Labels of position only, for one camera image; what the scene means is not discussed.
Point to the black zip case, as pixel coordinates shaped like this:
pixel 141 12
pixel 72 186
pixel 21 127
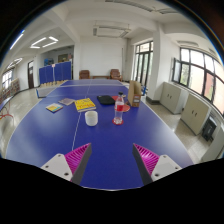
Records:
pixel 106 99

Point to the brown cardboard box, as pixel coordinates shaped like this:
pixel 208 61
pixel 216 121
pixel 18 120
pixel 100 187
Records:
pixel 134 94

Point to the ceiling lights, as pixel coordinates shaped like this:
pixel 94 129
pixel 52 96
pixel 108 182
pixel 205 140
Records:
pixel 43 42

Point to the ceiling air conditioner unit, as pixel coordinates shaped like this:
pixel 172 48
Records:
pixel 143 6
pixel 111 31

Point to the grey booklet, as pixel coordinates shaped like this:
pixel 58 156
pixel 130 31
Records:
pixel 66 101

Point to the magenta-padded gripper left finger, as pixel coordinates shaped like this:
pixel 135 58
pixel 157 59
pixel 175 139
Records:
pixel 75 160

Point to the dark door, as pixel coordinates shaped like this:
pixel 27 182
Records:
pixel 31 75

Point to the red table tennis paddle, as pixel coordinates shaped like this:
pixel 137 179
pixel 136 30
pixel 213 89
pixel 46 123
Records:
pixel 126 108
pixel 115 98

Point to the tall black-framed window doors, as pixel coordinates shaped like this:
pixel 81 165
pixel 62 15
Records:
pixel 143 63

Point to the blue table with red legs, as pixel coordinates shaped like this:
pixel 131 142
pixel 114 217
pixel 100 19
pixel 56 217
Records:
pixel 3 103

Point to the tall blue partition screens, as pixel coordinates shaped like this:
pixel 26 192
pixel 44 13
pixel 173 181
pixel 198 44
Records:
pixel 55 72

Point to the white cup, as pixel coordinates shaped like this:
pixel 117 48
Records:
pixel 91 118

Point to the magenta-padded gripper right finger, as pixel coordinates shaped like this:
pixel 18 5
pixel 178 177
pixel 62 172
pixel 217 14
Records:
pixel 150 160

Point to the brown armchair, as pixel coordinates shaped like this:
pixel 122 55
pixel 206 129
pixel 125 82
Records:
pixel 84 74
pixel 115 74

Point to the clear bottle with red label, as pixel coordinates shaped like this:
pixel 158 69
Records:
pixel 119 110

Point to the large black-framed window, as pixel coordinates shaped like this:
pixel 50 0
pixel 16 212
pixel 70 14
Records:
pixel 200 75

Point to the shelf unit with books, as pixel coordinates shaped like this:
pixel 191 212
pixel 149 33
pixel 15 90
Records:
pixel 13 87

